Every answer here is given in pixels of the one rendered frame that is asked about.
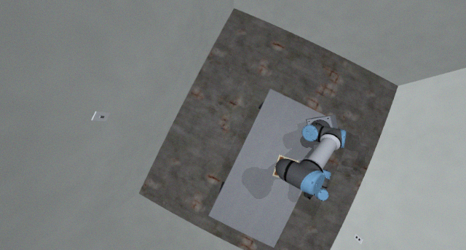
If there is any brown and cream chessboard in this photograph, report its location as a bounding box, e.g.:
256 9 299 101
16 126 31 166
272 155 299 178

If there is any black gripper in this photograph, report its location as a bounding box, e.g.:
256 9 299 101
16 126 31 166
304 192 313 199

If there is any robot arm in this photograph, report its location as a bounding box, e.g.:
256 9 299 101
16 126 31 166
275 120 347 200

